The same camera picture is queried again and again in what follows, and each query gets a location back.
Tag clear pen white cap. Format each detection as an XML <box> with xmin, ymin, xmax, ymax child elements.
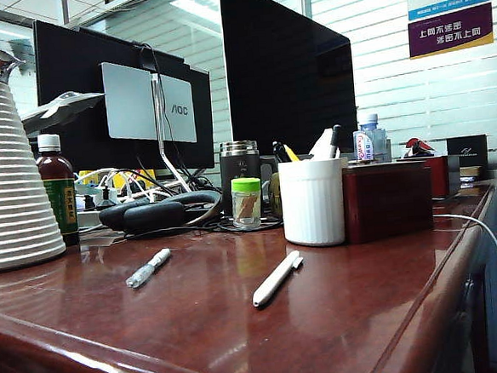
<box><xmin>123</xmin><ymin>248</ymin><xmax>174</xmax><ymax>290</ymax></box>

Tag black pen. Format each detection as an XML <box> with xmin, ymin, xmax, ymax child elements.
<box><xmin>271</xmin><ymin>140</ymin><xmax>291</xmax><ymax>164</ymax></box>

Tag white ribbed pen holder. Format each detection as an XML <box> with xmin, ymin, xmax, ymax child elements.
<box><xmin>277</xmin><ymin>157</ymin><xmax>349</xmax><ymax>250</ymax></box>

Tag clear jar green lid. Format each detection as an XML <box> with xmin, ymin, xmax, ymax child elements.
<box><xmin>229</xmin><ymin>176</ymin><xmax>264</xmax><ymax>231</ymax></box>

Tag dark steel thermos cup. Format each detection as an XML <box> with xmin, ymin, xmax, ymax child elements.
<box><xmin>218</xmin><ymin>139</ymin><xmax>264</xmax><ymax>217</ymax></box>

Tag brass round ornament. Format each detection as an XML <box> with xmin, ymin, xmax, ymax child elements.
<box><xmin>266</xmin><ymin>171</ymin><xmax>284</xmax><ymax>218</ymax></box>

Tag yellow pencil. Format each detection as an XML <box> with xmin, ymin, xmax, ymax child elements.
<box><xmin>283</xmin><ymin>143</ymin><xmax>301</xmax><ymax>164</ymax></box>

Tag white folded paper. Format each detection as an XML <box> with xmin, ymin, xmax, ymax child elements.
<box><xmin>306</xmin><ymin>128</ymin><xmax>336</xmax><ymax>162</ymax></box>

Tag black marker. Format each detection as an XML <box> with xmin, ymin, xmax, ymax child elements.
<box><xmin>328</xmin><ymin>123</ymin><xmax>344</xmax><ymax>159</ymax></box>

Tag black headphones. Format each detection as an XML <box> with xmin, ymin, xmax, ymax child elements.
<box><xmin>97</xmin><ymin>189</ymin><xmax>226</xmax><ymax>238</ymax></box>

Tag silver monitor stand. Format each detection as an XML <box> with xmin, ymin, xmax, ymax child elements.
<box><xmin>149</xmin><ymin>71</ymin><xmax>194</xmax><ymax>196</ymax></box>

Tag large black monitor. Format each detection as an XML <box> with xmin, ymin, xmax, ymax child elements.
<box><xmin>219</xmin><ymin>0</ymin><xmax>360</xmax><ymax>161</ymax></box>

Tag clear water bottle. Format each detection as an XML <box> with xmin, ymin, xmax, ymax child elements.
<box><xmin>351</xmin><ymin>112</ymin><xmax>389</xmax><ymax>165</ymax></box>

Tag dark red wooden box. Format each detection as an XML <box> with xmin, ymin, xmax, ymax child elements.
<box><xmin>340</xmin><ymin>159</ymin><xmax>437</xmax><ymax>245</ymax></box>

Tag white power strip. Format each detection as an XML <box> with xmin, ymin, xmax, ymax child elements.
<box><xmin>73</xmin><ymin>181</ymin><xmax>121</xmax><ymax>228</ymax></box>

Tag red folded ornament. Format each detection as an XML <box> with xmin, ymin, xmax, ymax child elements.
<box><xmin>402</xmin><ymin>136</ymin><xmax>437</xmax><ymax>159</ymax></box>

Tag red gift box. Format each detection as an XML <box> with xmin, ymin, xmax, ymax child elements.
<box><xmin>396</xmin><ymin>153</ymin><xmax>463</xmax><ymax>203</ymax></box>

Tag brown bottle green label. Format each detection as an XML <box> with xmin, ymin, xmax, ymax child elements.
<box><xmin>33</xmin><ymin>131</ymin><xmax>81</xmax><ymax>249</ymax></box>

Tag grey model aircraft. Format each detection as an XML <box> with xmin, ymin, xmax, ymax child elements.
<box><xmin>19</xmin><ymin>89</ymin><xmax>108</xmax><ymax>135</ymax></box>

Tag black AOC monitor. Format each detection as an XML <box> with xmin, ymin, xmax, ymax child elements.
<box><xmin>31</xmin><ymin>8</ymin><xmax>217</xmax><ymax>181</ymax></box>

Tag black box with logo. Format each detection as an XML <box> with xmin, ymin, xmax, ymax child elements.
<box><xmin>446</xmin><ymin>134</ymin><xmax>491</xmax><ymax>182</ymax></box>

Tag white ribbed thermos jug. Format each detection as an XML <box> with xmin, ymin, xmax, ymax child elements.
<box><xmin>0</xmin><ymin>43</ymin><xmax>69</xmax><ymax>273</ymax></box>

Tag black wire coaster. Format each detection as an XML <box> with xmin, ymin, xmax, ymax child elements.
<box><xmin>216</xmin><ymin>215</ymin><xmax>285</xmax><ymax>235</ymax></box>

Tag black monitor cable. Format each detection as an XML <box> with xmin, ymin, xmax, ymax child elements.
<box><xmin>138</xmin><ymin>41</ymin><xmax>176</xmax><ymax>143</ymax></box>

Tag purple and white wall poster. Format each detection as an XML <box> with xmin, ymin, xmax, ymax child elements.
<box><xmin>405</xmin><ymin>0</ymin><xmax>496</xmax><ymax>60</ymax></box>

